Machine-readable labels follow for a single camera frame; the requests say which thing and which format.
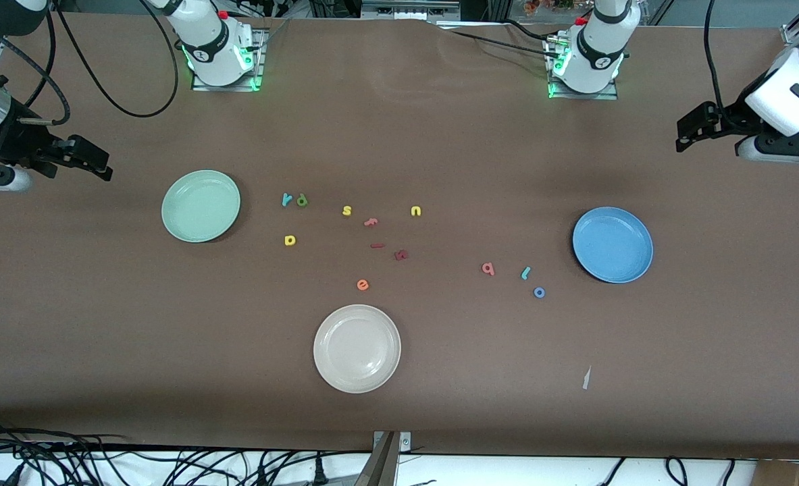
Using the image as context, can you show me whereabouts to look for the green plate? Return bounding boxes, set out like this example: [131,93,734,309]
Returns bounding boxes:
[161,169,242,244]

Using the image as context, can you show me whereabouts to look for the blue plate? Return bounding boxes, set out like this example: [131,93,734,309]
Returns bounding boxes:
[572,207,654,284]

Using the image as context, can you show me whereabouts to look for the colourful flowers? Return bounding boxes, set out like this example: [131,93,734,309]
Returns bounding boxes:
[524,0,575,16]

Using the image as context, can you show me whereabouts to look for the brown paper table cover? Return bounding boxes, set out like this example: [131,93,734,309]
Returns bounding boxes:
[0,12,799,461]

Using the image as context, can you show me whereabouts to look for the grey metal device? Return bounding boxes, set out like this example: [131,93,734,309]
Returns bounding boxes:
[361,0,462,21]

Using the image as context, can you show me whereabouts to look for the white plate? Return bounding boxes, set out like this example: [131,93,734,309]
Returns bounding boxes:
[313,304,402,394]

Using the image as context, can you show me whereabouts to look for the cardboard box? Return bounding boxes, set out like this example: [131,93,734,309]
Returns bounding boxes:
[754,460,799,486]

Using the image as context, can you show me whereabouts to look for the brown grey beam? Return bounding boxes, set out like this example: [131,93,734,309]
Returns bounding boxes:
[353,432,401,486]

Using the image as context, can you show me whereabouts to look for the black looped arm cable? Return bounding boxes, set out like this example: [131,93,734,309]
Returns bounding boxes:
[53,0,180,119]

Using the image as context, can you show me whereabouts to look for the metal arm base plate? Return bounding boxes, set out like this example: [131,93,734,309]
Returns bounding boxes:
[546,34,620,101]
[191,27,267,92]

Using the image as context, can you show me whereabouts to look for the black cable tangle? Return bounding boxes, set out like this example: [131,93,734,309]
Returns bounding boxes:
[0,415,373,486]

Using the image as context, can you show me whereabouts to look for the metal table bracket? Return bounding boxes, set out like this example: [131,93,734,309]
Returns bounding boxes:
[372,431,412,454]

